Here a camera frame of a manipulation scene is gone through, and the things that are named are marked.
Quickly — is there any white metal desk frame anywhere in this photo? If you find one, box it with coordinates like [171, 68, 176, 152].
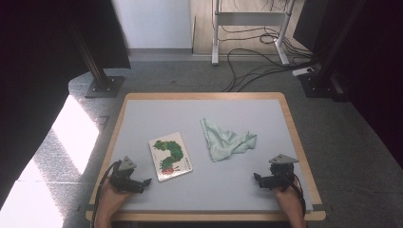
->
[211, 0, 297, 67]

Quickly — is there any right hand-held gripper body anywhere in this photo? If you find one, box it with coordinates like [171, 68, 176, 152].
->
[261, 154, 299, 193]

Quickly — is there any white power strip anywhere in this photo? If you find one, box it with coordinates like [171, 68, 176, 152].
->
[292, 66, 316, 77]

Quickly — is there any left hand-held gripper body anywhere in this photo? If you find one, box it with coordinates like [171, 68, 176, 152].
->
[108, 155, 144, 194]

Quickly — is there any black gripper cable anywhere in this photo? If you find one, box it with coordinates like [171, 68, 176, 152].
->
[284, 175, 308, 219]
[89, 160, 123, 228]

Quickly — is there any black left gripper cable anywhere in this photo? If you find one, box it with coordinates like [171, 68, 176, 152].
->
[89, 160, 123, 228]

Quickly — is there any pale green microfibre cloth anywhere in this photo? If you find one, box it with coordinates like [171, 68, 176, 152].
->
[199, 118, 258, 163]

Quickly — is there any black metal stand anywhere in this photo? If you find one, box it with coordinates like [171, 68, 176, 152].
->
[298, 0, 367, 99]
[67, 22, 125, 99]

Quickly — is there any caterpillar picture board book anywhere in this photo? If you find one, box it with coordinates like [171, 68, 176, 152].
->
[148, 131, 194, 182]

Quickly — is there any person's left hand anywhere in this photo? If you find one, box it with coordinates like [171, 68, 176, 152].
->
[100, 180, 134, 207]

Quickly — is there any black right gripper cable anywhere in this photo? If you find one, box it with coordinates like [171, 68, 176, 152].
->
[284, 175, 308, 219]

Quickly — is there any black curtain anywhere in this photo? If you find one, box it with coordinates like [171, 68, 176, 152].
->
[293, 0, 403, 169]
[0, 0, 131, 208]

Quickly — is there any person's right hand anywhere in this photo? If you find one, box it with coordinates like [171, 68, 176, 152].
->
[274, 180, 301, 207]

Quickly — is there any bundle of black floor cables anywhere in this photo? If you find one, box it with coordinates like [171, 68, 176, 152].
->
[218, 0, 321, 93]

